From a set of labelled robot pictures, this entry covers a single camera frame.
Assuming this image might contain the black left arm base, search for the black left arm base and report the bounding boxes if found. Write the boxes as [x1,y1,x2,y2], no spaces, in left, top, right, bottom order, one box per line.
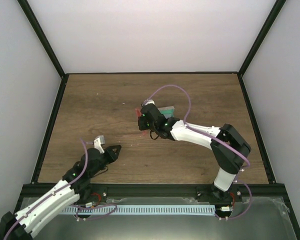
[77,183,108,204]

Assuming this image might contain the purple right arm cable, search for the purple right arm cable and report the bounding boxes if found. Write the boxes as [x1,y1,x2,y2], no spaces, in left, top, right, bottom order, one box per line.
[147,84,253,221]

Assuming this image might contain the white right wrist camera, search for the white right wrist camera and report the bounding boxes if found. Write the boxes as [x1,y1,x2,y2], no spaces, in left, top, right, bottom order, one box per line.
[141,99,155,106]

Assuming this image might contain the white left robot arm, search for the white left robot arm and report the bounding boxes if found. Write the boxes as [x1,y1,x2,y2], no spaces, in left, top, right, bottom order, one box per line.
[0,145,122,240]

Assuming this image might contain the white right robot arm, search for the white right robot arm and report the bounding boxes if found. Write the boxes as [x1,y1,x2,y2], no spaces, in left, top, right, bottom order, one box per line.
[138,102,252,202]

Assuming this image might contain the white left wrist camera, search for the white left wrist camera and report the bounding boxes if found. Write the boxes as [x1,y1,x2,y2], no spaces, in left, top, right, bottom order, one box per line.
[93,135,106,154]

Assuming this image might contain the black aluminium frame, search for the black aluminium frame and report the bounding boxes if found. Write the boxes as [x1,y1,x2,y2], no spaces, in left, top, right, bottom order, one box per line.
[14,0,300,240]

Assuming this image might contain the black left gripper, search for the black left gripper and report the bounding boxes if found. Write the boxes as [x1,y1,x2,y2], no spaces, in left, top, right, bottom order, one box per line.
[90,145,122,178]

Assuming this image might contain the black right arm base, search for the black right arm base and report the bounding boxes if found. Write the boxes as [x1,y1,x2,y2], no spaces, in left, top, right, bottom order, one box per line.
[194,183,242,204]

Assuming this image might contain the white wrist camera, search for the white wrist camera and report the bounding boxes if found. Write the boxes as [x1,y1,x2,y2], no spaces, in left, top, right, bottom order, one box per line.
[141,99,155,106]
[93,135,106,154]

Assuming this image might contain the red transparent sunglasses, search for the red transparent sunglasses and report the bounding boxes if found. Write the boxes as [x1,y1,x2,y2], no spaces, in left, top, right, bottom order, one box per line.
[134,108,151,136]

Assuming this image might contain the light blue slotted cable duct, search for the light blue slotted cable duct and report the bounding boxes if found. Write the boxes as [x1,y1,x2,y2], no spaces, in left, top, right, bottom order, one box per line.
[61,205,216,216]

